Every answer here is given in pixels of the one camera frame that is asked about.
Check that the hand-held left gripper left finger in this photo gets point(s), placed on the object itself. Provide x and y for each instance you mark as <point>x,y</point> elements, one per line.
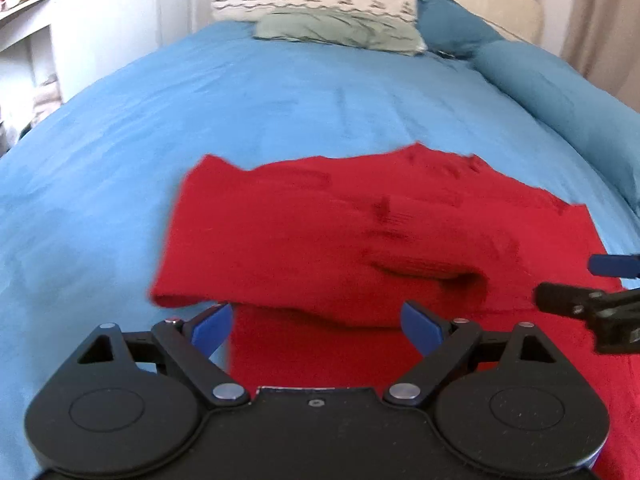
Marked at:
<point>212,329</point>

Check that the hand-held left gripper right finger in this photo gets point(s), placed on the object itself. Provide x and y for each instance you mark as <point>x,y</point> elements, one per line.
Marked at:
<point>419,327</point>

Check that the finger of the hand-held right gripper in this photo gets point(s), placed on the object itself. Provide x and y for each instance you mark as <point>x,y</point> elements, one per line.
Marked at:
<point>575,301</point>
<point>614,265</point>

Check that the red knit sweater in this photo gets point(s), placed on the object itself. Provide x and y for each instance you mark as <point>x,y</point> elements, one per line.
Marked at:
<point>320,230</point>

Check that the long teal bolster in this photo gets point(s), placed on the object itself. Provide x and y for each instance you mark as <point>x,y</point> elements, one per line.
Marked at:
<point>555,95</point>

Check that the blue bed cover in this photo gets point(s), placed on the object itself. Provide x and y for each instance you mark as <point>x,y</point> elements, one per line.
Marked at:
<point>150,125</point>

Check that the beige curtain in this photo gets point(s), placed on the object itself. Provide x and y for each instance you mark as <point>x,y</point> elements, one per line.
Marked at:
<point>602,15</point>

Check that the teal pillow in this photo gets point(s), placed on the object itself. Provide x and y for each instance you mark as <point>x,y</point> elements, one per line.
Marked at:
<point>452,25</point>

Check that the grey-green pillow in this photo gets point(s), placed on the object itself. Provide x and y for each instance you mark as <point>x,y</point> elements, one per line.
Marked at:
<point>340,31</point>

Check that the white shelf unit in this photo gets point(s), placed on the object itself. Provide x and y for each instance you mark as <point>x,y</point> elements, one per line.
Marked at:
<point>30,60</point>

